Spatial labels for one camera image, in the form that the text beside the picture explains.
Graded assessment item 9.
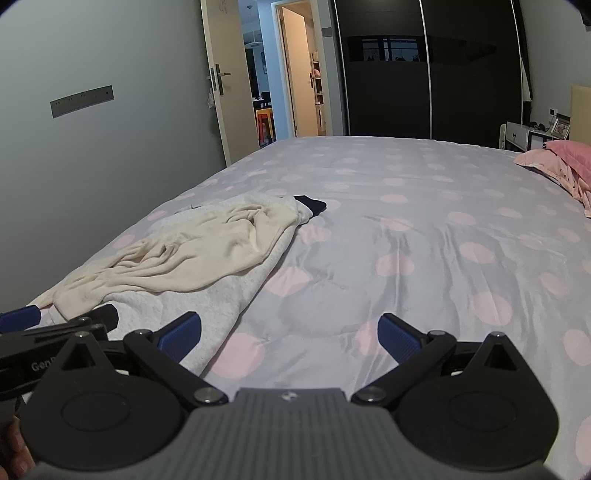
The grey wall plate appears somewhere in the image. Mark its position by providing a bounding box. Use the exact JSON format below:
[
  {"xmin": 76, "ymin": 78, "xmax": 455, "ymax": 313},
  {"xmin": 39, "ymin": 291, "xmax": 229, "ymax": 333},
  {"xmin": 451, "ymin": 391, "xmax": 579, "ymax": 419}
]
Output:
[{"xmin": 50, "ymin": 84, "xmax": 114, "ymax": 119}]

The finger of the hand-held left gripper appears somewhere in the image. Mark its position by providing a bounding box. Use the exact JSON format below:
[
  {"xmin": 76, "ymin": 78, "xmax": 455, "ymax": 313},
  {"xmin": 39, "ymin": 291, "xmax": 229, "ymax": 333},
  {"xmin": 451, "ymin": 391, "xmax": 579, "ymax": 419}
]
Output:
[
  {"xmin": 69, "ymin": 303, "xmax": 119, "ymax": 334},
  {"xmin": 0, "ymin": 305, "xmax": 41, "ymax": 334}
]

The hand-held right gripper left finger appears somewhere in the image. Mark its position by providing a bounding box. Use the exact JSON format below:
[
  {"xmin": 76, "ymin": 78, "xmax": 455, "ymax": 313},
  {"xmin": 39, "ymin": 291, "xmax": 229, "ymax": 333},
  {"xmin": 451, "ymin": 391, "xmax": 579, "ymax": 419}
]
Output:
[{"xmin": 44, "ymin": 311, "xmax": 229, "ymax": 408}]

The grey sweatshirt with navy cuff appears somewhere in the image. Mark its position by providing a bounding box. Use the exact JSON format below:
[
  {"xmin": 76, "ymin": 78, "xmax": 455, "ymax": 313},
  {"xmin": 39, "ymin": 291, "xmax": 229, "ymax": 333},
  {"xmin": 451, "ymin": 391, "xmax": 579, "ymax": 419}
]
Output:
[{"xmin": 41, "ymin": 191, "xmax": 328, "ymax": 377}]

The pink frilled pillow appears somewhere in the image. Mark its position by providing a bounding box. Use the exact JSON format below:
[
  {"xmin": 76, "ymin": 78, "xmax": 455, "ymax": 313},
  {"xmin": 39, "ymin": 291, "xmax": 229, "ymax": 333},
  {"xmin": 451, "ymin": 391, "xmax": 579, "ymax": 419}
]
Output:
[{"xmin": 513, "ymin": 140, "xmax": 591, "ymax": 219}]

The metal door handle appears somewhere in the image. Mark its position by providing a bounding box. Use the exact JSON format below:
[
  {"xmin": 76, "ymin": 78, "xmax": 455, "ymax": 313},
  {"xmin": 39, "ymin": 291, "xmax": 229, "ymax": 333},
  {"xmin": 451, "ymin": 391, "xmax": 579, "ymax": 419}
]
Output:
[{"xmin": 210, "ymin": 64, "xmax": 232, "ymax": 96}]

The red stool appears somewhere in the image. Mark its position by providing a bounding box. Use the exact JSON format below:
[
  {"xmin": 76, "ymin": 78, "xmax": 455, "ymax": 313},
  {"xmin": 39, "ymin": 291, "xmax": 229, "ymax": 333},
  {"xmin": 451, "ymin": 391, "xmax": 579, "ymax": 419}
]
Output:
[{"xmin": 255, "ymin": 108, "xmax": 274, "ymax": 145}]

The cream room door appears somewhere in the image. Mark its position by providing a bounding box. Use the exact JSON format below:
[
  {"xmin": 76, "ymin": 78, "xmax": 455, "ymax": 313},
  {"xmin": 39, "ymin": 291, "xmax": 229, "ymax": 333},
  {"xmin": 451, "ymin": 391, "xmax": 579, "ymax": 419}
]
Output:
[{"xmin": 199, "ymin": 0, "xmax": 259, "ymax": 168}]

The person's left hand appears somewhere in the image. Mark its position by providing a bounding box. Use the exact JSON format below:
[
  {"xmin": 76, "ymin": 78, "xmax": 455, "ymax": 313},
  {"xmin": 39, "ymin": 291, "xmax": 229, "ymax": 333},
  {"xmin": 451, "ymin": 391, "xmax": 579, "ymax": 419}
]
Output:
[{"xmin": 0, "ymin": 418, "xmax": 35, "ymax": 479}]

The beige headboard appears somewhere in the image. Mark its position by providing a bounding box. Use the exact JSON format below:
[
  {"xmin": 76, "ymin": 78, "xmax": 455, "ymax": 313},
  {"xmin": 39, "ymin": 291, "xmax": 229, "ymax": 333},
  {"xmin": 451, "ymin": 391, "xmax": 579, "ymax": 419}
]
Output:
[{"xmin": 570, "ymin": 84, "xmax": 591, "ymax": 144}]

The white shelf unit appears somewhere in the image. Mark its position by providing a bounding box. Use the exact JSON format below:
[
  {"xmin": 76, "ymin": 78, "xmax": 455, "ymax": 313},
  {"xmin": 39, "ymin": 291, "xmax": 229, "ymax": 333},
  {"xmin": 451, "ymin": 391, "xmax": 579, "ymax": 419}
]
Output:
[{"xmin": 308, "ymin": 50, "xmax": 327, "ymax": 134}]

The cream long-sleeve shirt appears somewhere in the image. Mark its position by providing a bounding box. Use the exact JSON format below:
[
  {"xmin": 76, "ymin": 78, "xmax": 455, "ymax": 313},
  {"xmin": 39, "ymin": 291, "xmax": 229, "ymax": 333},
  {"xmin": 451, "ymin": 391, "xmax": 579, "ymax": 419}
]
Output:
[{"xmin": 28, "ymin": 193, "xmax": 298, "ymax": 321}]

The white nightstand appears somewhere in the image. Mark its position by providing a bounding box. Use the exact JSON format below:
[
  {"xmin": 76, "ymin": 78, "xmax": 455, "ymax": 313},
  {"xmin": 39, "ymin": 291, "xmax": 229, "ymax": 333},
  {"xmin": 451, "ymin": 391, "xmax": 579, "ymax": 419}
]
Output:
[{"xmin": 501, "ymin": 121, "xmax": 573, "ymax": 152}]

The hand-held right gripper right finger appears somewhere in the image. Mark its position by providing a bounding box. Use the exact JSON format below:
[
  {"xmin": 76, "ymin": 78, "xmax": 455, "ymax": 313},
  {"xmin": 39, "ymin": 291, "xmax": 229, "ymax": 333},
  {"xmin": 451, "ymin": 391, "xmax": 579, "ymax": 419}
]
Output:
[{"xmin": 351, "ymin": 312, "xmax": 536, "ymax": 407}]

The black sliding wardrobe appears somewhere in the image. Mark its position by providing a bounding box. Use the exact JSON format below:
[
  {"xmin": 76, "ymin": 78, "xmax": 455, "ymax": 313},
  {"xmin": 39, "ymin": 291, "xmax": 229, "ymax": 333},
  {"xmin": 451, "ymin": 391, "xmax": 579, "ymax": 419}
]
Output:
[{"xmin": 332, "ymin": 0, "xmax": 534, "ymax": 139}]

